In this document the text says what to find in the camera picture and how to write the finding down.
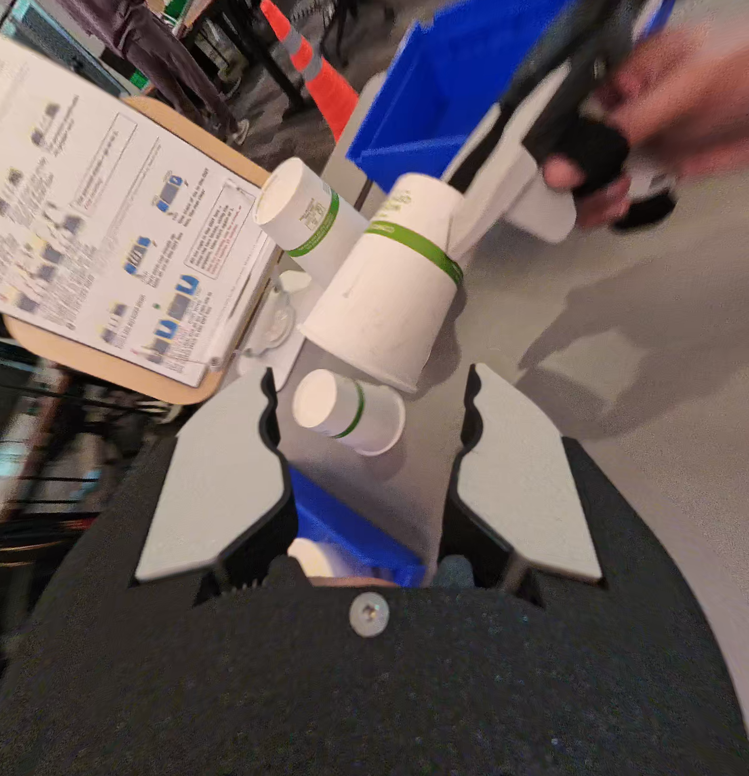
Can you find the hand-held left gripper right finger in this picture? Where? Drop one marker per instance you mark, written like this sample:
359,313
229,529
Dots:
526,491

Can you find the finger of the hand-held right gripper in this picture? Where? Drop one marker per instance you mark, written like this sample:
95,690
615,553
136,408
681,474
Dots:
502,194
480,142

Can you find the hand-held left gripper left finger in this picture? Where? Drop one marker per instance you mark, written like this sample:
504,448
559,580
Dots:
217,491

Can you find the blue plastic bin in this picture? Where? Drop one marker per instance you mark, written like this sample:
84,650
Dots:
435,79
350,533

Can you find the white paper cup green band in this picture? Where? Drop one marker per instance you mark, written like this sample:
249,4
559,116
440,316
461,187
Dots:
326,400
380,303
296,200
311,558

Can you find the orange traffic cone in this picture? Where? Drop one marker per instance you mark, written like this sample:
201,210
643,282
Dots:
332,97

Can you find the wooden sign board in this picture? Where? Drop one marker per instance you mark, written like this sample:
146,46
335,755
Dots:
77,357

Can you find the white instruction sheet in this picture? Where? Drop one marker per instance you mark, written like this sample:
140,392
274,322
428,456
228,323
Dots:
108,212

